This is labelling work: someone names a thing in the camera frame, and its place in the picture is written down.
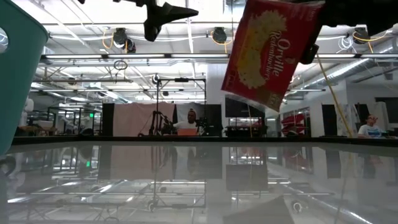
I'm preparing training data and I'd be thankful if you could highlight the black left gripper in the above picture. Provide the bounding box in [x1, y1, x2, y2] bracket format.
[113, 0, 199, 42]

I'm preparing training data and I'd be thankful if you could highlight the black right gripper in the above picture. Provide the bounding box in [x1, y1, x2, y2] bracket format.
[287, 0, 398, 65]

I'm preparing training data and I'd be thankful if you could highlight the red Orville popcorn bag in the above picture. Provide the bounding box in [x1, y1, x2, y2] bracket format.
[220, 0, 326, 113]

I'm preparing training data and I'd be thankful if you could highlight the teal plastic basket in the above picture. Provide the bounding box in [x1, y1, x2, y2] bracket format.
[0, 0, 50, 156]

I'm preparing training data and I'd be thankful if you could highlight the overhead LED light bar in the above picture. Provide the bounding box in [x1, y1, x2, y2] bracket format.
[40, 52, 398, 60]

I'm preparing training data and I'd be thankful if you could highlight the black door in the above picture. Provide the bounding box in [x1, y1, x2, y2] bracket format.
[322, 104, 338, 137]

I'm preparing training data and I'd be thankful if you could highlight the red equipment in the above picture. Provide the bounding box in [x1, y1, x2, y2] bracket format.
[280, 113, 307, 137]

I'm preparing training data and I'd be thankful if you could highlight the white building column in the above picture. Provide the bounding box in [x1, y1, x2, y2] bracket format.
[206, 63, 231, 138]

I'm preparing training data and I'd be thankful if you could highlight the dark window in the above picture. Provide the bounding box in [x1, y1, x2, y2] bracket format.
[374, 97, 398, 124]

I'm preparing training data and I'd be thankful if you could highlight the pink fabric backdrop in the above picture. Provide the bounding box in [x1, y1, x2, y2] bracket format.
[113, 102, 177, 137]

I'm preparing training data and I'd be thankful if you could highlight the person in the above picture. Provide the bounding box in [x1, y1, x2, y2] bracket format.
[357, 114, 388, 139]
[173, 108, 200, 130]

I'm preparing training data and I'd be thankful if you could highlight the black partition panel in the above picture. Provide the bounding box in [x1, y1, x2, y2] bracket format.
[203, 104, 223, 137]
[101, 103, 115, 137]

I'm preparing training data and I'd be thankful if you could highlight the orange box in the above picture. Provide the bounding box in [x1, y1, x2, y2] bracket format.
[177, 128, 198, 137]

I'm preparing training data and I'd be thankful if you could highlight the white humanoid robot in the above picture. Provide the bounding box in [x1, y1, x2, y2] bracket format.
[23, 98, 35, 127]

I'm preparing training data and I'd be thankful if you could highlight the silver ventilation duct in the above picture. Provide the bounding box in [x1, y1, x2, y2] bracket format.
[295, 37, 398, 91]

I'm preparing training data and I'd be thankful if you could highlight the distant black rig frame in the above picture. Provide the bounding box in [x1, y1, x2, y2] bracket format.
[156, 77, 207, 137]

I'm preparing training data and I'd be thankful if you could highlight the yellow extension cord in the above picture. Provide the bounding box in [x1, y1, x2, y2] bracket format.
[315, 54, 354, 138]

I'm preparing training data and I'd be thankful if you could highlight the black wall screen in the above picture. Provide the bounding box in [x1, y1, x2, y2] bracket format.
[224, 95, 266, 118]

